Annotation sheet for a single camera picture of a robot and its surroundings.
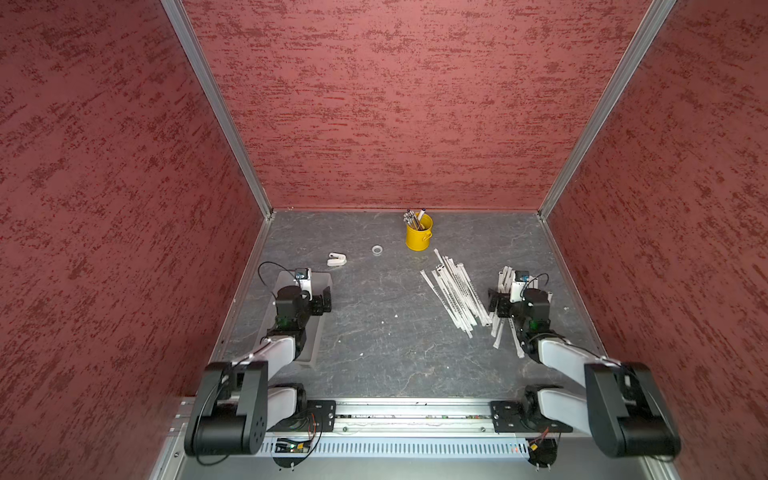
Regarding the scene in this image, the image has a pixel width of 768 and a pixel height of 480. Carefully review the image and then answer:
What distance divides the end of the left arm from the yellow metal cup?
375 millimetres

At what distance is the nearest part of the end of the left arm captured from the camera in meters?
0.82

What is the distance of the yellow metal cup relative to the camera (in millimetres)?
1041
